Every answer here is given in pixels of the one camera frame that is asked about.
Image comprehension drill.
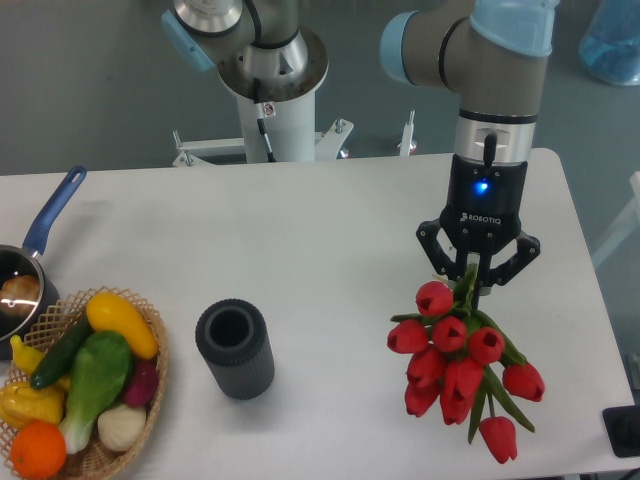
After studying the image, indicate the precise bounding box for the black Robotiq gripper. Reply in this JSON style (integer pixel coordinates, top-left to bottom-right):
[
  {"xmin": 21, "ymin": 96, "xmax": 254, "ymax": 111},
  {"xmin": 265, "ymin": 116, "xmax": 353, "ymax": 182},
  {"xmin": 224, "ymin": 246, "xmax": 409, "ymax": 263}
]
[{"xmin": 416, "ymin": 155, "xmax": 541, "ymax": 296}]

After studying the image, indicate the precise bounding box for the red tulip bouquet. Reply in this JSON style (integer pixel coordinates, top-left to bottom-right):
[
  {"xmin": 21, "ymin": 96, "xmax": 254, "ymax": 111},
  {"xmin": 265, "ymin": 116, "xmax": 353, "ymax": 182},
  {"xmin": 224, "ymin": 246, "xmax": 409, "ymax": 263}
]
[{"xmin": 387, "ymin": 266, "xmax": 546, "ymax": 464}]

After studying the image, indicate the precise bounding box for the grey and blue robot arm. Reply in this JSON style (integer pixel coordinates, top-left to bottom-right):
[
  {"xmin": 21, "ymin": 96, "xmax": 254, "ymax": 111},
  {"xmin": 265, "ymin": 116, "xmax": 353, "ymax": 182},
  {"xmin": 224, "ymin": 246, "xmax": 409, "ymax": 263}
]
[{"xmin": 161, "ymin": 1, "xmax": 556, "ymax": 295}]

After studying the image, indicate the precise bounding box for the dark grey ribbed vase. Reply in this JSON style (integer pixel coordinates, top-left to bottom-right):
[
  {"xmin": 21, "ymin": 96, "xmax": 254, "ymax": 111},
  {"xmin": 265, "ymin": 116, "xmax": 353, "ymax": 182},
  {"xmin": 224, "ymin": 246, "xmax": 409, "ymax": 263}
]
[{"xmin": 195, "ymin": 299, "xmax": 275, "ymax": 400}]

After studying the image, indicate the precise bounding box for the black device at edge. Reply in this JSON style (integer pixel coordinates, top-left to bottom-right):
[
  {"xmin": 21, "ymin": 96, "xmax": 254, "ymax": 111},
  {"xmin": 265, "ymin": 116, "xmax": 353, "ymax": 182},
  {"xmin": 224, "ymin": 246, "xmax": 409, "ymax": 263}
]
[{"xmin": 602, "ymin": 405, "xmax": 639, "ymax": 458}]

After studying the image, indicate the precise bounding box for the yellow squash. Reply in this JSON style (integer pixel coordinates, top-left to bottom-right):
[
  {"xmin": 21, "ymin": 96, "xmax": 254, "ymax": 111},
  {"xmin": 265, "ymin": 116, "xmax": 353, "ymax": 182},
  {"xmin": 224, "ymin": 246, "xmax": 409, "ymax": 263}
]
[{"xmin": 86, "ymin": 292, "xmax": 159, "ymax": 360}]

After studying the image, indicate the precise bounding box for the green bok choy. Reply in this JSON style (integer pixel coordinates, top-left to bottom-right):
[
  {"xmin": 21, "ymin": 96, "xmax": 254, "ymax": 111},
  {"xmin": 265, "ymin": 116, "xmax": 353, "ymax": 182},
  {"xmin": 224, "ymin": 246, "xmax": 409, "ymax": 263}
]
[{"xmin": 59, "ymin": 331, "xmax": 132, "ymax": 455}]

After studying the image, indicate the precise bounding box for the white garlic bulb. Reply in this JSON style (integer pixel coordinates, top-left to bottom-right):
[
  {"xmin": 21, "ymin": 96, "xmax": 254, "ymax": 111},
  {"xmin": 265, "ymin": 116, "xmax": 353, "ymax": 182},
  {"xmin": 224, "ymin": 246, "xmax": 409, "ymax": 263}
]
[{"xmin": 97, "ymin": 404, "xmax": 146, "ymax": 452}]

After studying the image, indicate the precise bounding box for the woven wicker basket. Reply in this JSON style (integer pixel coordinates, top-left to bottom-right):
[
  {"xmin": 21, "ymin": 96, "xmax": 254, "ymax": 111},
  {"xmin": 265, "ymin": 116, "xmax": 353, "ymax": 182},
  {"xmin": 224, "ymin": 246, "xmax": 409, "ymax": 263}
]
[{"xmin": 1, "ymin": 287, "xmax": 168, "ymax": 479}]

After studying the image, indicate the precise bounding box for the green cucumber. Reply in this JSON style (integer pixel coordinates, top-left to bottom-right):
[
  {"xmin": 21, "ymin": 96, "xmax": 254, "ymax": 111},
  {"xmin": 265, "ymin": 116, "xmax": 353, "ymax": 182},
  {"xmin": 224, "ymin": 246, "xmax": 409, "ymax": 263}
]
[{"xmin": 30, "ymin": 315, "xmax": 94, "ymax": 390}]

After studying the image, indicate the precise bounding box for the brown bread roll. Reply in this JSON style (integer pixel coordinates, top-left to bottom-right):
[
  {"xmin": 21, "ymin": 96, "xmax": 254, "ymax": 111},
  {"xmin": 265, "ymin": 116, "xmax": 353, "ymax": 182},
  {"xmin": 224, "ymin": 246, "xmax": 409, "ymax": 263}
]
[{"xmin": 1, "ymin": 275, "xmax": 41, "ymax": 319}]

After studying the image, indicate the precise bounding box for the orange fruit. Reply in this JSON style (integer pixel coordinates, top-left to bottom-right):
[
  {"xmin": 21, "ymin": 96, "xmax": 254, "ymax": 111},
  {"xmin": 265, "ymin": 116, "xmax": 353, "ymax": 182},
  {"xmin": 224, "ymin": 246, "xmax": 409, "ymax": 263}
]
[{"xmin": 10, "ymin": 421, "xmax": 67, "ymax": 479}]

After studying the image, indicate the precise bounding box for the white frame at right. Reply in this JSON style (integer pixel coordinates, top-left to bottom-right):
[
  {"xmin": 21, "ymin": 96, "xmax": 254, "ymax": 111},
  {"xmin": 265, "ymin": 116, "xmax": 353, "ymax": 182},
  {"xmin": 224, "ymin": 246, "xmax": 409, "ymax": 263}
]
[{"xmin": 591, "ymin": 171, "xmax": 639, "ymax": 269}]

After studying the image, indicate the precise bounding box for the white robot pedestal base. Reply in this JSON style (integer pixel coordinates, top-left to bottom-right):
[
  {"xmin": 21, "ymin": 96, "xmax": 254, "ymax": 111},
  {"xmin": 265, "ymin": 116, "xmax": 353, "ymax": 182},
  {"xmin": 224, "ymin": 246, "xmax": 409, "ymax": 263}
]
[{"xmin": 171, "ymin": 25, "xmax": 419, "ymax": 169}]

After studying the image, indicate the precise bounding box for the blue handled saucepan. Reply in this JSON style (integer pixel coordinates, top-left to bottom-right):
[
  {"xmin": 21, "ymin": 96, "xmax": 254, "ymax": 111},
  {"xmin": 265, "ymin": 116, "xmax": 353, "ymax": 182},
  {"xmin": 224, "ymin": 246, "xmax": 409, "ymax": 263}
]
[{"xmin": 1, "ymin": 166, "xmax": 87, "ymax": 361}]

